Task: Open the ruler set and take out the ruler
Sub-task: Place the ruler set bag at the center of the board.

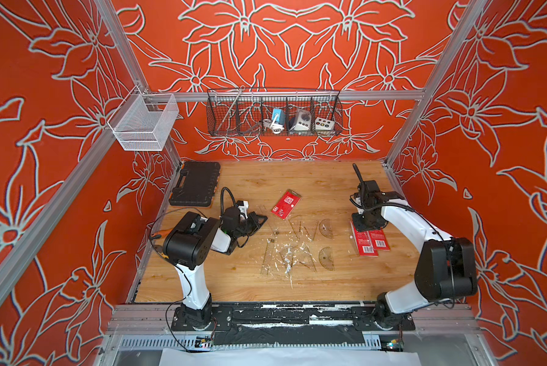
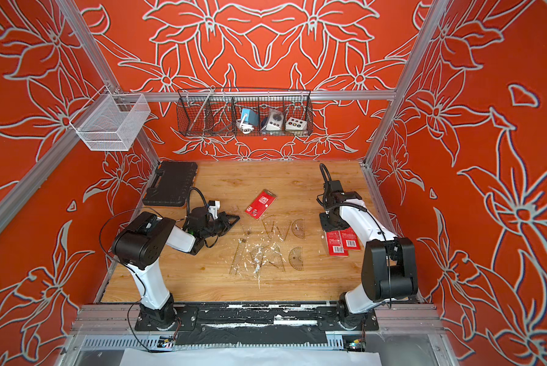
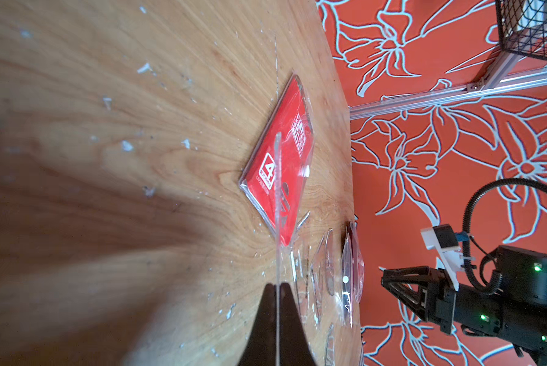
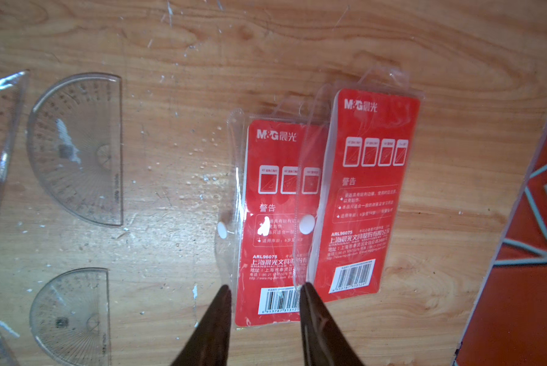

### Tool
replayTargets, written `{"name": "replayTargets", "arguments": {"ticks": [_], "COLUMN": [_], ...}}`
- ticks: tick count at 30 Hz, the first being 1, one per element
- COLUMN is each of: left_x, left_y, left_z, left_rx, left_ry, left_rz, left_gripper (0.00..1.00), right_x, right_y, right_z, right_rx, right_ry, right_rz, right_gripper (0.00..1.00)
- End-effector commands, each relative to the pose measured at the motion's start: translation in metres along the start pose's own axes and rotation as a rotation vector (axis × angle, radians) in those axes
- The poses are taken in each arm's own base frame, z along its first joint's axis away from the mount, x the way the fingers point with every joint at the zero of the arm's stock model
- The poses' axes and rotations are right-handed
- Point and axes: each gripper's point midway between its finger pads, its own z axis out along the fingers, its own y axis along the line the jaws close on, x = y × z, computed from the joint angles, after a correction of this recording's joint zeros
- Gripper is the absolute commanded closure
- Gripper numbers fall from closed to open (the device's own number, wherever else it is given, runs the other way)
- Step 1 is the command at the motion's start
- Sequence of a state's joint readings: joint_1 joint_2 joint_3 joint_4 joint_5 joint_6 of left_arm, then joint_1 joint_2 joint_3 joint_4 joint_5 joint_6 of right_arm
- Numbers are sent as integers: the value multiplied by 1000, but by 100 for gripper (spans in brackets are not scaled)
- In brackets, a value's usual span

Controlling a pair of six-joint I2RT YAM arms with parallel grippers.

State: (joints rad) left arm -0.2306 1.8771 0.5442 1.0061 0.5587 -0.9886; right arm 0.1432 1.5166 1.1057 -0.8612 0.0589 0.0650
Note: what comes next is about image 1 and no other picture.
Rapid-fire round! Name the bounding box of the black tool case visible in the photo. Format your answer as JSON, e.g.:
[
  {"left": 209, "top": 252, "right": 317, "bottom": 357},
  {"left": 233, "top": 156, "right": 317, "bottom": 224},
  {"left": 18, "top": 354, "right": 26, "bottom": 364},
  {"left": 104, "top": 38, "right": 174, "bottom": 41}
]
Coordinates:
[{"left": 168, "top": 161, "right": 221, "bottom": 207}]

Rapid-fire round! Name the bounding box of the orange handled screwdriver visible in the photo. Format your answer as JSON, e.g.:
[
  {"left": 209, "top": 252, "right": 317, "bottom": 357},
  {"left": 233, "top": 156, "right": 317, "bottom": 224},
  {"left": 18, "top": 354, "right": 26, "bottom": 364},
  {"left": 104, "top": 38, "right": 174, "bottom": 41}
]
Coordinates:
[{"left": 148, "top": 229, "right": 171, "bottom": 241}]

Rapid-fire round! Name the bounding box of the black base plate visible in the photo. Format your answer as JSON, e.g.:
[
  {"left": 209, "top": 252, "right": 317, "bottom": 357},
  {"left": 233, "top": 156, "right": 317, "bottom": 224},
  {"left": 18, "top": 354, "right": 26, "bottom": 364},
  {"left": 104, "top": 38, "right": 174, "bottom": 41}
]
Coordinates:
[{"left": 165, "top": 302, "right": 415, "bottom": 351}]

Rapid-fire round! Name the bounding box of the black wire basket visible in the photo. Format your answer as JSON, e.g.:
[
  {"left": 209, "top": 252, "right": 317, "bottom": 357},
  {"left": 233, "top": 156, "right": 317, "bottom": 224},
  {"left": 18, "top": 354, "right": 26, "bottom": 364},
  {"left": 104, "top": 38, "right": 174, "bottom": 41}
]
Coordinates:
[{"left": 206, "top": 87, "right": 344, "bottom": 137}]

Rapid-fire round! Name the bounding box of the white dotted cube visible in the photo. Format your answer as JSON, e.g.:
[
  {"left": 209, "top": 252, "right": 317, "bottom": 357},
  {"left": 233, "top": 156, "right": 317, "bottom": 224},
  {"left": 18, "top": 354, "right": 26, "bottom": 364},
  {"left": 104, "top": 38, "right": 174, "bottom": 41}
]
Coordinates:
[{"left": 315, "top": 117, "right": 335, "bottom": 133}]

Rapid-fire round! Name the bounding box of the clear triangle ruler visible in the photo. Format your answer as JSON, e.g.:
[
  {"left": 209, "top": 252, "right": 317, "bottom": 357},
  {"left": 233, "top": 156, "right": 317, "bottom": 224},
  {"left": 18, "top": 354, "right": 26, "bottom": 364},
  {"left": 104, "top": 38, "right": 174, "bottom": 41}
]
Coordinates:
[
  {"left": 289, "top": 216, "right": 320, "bottom": 242},
  {"left": 295, "top": 249, "right": 317, "bottom": 272}
]

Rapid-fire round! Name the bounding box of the clear protractor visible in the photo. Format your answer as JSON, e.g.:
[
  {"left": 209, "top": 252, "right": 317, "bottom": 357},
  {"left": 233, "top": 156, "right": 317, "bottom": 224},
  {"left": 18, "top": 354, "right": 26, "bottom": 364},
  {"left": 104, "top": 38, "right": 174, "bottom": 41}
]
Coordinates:
[
  {"left": 319, "top": 219, "right": 334, "bottom": 239},
  {"left": 319, "top": 246, "right": 335, "bottom": 271}
]

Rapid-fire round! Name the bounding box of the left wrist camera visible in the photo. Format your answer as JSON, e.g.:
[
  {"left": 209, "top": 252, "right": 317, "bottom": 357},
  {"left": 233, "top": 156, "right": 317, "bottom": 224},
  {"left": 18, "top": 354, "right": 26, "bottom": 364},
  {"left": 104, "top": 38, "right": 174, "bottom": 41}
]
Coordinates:
[{"left": 235, "top": 200, "right": 249, "bottom": 221}]

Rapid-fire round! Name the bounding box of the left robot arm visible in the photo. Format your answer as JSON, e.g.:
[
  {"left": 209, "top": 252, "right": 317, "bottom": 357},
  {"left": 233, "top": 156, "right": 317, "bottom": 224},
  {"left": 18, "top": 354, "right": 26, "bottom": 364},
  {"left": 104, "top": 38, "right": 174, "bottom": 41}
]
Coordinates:
[{"left": 161, "top": 187, "right": 267, "bottom": 329}]

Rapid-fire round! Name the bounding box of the white mesh basket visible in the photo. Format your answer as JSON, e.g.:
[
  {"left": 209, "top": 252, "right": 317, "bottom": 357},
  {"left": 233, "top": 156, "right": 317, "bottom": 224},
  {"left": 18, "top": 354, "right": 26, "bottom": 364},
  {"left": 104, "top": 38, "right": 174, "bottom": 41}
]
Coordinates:
[{"left": 108, "top": 94, "right": 180, "bottom": 152}]

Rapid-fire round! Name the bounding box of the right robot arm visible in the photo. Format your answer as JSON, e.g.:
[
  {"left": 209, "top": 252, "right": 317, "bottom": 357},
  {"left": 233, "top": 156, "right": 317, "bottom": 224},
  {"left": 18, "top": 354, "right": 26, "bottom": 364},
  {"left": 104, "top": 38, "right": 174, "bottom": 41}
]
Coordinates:
[{"left": 350, "top": 164, "right": 478, "bottom": 330}]

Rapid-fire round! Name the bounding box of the blue white box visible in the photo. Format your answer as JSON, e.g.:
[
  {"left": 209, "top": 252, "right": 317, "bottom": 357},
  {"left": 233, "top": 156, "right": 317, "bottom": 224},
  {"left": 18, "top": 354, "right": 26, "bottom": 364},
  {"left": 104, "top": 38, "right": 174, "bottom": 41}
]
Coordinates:
[{"left": 271, "top": 108, "right": 286, "bottom": 126}]

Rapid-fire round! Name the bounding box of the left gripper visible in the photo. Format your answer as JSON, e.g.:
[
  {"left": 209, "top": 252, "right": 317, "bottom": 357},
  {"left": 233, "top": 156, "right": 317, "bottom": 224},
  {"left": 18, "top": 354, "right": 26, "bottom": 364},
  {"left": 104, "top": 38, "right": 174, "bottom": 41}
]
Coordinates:
[{"left": 232, "top": 213, "right": 267, "bottom": 241}]

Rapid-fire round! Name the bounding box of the white grey device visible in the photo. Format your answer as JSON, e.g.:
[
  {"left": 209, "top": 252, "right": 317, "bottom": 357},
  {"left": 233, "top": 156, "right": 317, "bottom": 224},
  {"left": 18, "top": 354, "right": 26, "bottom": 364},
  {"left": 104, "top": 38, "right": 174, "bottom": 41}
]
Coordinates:
[{"left": 290, "top": 109, "right": 313, "bottom": 132}]

